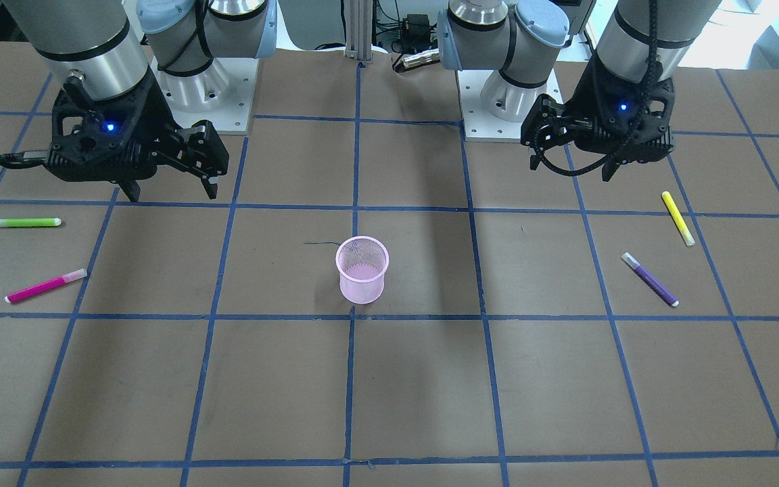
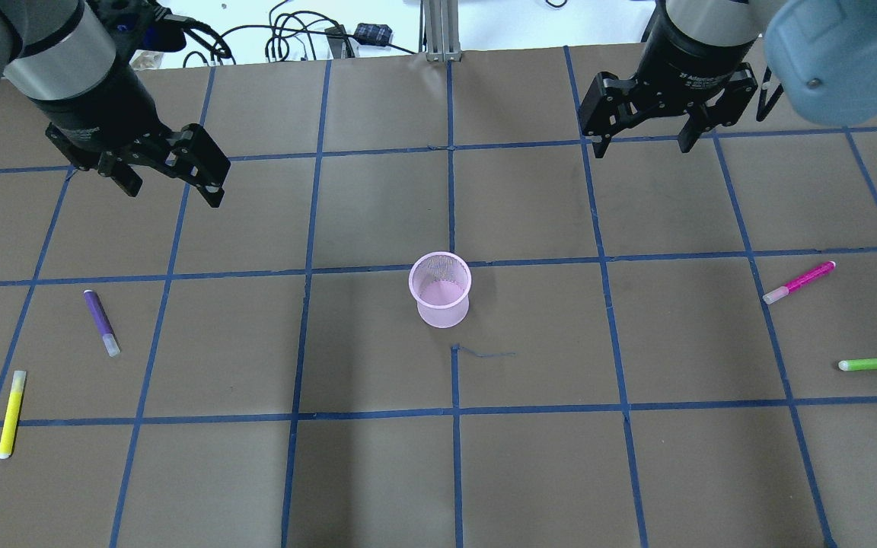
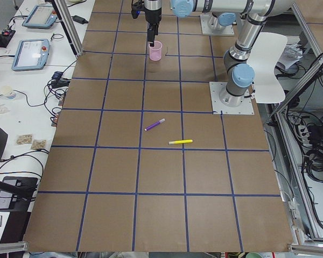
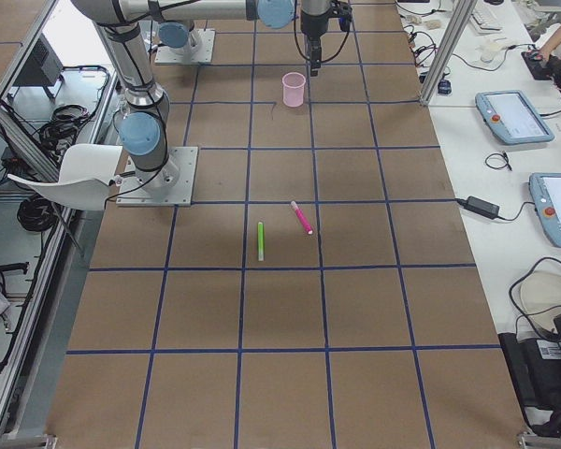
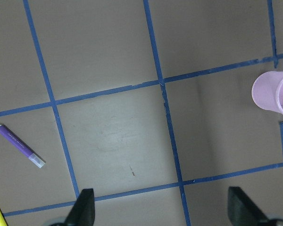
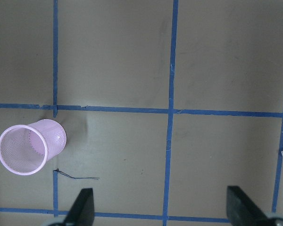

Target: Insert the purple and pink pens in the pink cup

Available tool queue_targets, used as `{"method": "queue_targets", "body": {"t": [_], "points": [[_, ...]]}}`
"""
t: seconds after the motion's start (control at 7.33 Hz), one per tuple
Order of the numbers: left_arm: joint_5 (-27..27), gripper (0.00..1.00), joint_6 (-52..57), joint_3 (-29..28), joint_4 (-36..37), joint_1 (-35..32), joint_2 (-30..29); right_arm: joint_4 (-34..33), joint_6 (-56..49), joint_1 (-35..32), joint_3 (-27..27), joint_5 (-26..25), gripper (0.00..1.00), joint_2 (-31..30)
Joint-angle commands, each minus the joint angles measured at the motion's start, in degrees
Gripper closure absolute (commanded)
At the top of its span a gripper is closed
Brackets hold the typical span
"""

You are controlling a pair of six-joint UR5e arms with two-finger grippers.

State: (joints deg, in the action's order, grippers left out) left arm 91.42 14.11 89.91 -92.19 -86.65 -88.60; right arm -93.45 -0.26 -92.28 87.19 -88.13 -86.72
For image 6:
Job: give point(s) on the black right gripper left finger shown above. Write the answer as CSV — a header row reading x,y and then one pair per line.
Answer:
x,y
82,212

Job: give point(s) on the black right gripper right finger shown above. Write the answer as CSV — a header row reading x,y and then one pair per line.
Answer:
x,y
242,211

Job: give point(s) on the pink mesh cup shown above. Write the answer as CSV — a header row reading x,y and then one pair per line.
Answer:
x,y
25,149

